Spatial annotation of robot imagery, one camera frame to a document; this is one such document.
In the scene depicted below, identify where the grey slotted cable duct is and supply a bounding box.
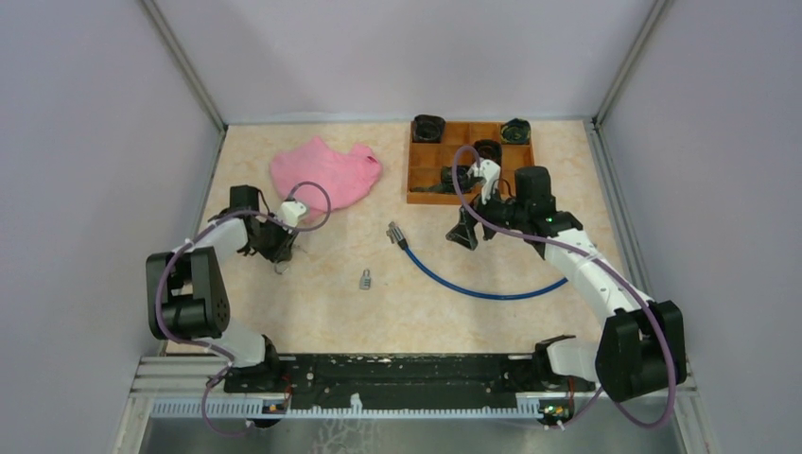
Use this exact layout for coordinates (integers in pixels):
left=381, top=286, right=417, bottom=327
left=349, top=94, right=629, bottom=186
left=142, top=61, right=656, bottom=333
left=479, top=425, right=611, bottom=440
left=150, top=393, right=567, bottom=420

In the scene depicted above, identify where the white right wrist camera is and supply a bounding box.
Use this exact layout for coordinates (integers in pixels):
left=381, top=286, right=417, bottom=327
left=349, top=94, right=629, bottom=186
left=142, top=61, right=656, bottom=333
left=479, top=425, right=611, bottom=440
left=468, top=159, right=501, bottom=203

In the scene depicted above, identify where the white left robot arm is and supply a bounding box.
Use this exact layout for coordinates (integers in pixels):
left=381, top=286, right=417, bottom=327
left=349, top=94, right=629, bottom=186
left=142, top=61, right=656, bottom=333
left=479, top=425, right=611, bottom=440
left=146, top=185, right=309, bottom=392

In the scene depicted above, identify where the wooden compartment tray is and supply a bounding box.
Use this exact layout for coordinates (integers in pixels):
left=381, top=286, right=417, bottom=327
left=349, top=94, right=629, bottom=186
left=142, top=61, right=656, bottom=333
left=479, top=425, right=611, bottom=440
left=406, top=120, right=534, bottom=205

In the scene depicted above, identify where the grey combination lock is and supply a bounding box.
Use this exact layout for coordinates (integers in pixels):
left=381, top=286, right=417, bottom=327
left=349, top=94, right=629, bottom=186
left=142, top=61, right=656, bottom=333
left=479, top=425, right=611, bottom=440
left=358, top=269, right=372, bottom=290

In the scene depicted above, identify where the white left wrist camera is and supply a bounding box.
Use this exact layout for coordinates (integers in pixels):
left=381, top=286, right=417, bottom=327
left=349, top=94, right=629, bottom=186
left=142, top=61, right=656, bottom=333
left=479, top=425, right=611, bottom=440
left=275, top=200, right=309, bottom=231

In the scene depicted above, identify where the blue ethernet cable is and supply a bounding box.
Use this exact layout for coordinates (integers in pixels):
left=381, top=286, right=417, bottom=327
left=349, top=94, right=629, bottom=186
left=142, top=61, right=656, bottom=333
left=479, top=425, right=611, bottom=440
left=386, top=221, right=570, bottom=302

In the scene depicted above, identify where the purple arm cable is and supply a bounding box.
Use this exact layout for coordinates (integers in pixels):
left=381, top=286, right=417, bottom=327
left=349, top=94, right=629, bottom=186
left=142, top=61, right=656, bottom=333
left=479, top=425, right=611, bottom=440
left=155, top=182, right=333, bottom=438
left=452, top=146, right=679, bottom=430

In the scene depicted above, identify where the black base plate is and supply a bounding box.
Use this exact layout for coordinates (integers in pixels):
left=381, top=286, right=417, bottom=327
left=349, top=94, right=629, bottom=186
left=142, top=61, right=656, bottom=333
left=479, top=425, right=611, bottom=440
left=222, top=346, right=596, bottom=410

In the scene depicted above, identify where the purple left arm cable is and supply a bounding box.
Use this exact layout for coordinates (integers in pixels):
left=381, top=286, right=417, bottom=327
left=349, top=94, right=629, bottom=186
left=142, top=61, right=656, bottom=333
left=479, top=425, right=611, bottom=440
left=155, top=182, right=333, bottom=438

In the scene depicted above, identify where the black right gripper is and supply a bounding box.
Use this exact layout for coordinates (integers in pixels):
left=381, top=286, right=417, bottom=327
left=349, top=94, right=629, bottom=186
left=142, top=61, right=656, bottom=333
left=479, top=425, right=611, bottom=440
left=446, top=178, right=529, bottom=250

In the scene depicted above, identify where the pink cloth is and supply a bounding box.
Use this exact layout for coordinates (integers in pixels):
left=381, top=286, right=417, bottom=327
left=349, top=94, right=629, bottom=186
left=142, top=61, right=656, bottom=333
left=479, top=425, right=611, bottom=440
left=269, top=136, right=383, bottom=219

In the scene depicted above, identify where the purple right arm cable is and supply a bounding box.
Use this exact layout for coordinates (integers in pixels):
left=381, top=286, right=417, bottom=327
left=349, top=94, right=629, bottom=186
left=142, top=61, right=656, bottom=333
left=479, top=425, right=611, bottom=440
left=452, top=146, right=679, bottom=430

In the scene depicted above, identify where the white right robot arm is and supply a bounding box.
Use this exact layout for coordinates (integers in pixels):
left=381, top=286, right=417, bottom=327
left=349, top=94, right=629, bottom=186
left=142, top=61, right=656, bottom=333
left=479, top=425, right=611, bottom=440
left=446, top=161, right=687, bottom=403

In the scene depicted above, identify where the brass padlock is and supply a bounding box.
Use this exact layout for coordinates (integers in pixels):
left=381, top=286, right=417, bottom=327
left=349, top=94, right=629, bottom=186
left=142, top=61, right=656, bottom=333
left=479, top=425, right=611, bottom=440
left=273, top=261, right=289, bottom=275

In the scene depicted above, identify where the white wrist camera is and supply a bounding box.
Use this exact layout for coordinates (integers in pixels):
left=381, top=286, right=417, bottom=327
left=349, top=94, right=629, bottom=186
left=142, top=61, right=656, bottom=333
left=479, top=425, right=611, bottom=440
left=468, top=159, right=501, bottom=203
left=275, top=200, right=309, bottom=231

